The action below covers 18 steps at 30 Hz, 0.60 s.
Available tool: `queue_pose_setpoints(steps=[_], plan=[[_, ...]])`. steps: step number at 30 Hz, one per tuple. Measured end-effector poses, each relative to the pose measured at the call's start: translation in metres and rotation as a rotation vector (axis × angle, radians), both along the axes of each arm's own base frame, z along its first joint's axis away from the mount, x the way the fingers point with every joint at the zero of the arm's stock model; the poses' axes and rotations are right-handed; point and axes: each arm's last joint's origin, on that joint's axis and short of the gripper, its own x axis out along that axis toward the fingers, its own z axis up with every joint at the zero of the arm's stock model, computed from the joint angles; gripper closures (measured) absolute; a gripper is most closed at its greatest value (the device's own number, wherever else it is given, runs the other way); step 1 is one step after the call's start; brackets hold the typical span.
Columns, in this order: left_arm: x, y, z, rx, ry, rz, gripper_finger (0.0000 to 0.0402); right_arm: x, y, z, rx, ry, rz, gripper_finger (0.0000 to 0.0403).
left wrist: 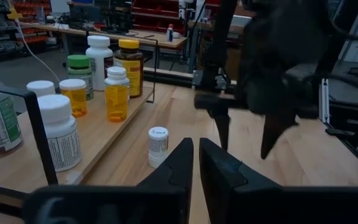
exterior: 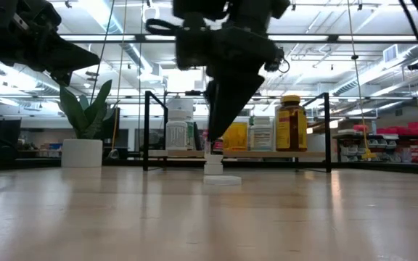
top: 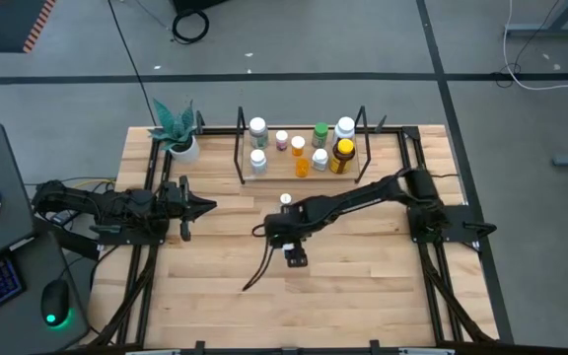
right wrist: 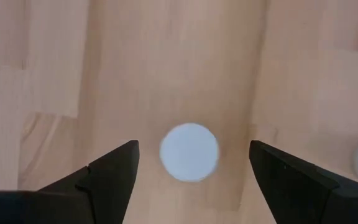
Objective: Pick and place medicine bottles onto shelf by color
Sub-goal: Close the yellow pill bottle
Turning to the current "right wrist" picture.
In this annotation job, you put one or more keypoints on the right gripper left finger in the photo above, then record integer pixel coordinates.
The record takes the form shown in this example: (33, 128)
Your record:
(110, 186)

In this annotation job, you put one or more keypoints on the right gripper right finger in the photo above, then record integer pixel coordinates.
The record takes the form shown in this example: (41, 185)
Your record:
(291, 193)

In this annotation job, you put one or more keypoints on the orange pill vial white cap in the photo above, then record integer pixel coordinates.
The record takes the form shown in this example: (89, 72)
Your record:
(190, 152)

